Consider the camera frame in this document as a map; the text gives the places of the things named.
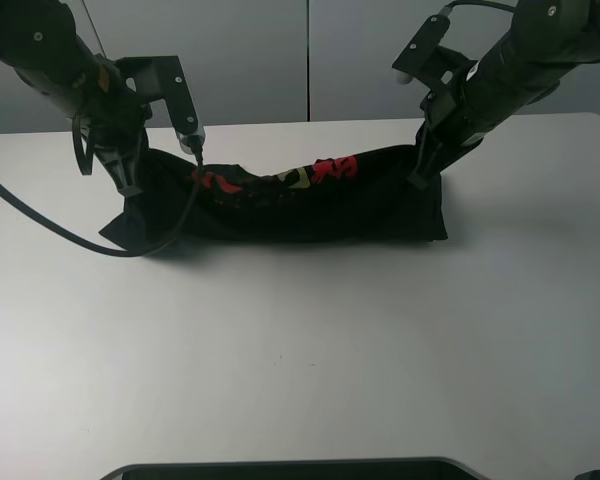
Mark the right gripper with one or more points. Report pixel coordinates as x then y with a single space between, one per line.
449 123

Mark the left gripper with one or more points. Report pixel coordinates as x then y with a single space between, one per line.
109 115

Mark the black printed t-shirt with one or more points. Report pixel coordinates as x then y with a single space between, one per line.
364 197

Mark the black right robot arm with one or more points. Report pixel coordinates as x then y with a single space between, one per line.
468 99

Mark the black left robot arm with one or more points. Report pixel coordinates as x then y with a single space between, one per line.
38 39

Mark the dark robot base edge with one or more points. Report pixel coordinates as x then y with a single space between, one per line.
396 468

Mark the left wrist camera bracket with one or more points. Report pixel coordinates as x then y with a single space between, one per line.
161 78

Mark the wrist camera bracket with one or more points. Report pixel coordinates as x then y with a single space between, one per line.
161 78
426 60

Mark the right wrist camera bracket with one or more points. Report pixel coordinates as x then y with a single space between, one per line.
426 60

